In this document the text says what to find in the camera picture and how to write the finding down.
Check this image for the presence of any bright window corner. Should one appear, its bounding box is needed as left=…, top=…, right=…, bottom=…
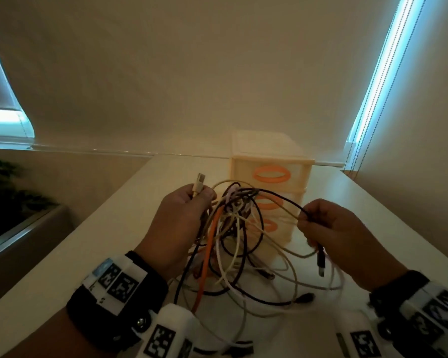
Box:
left=0, top=25, right=35, bottom=148

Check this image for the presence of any person's left hand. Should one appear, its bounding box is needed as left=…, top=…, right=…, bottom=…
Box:
left=134, top=183, right=217, bottom=282

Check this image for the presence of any person's left forearm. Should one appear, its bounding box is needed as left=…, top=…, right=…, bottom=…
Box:
left=0, top=307, right=112, bottom=358

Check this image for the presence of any bright narrow window strip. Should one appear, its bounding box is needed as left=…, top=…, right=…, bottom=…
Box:
left=343, top=0, right=428, bottom=172

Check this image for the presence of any person's right hand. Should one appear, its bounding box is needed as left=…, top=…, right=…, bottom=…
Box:
left=297, top=198, right=408, bottom=292

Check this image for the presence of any beaded blind pull chain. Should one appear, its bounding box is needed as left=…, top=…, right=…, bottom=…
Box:
left=343, top=0, right=428, bottom=172

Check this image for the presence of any cream white USB cable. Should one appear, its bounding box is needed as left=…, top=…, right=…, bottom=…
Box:
left=191, top=173, right=208, bottom=200

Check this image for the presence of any pile of cables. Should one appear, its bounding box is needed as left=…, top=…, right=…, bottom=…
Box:
left=173, top=179, right=346, bottom=358

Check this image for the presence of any cream three-drawer organiser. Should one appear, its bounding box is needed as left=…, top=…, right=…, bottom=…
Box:
left=229, top=130, right=316, bottom=258

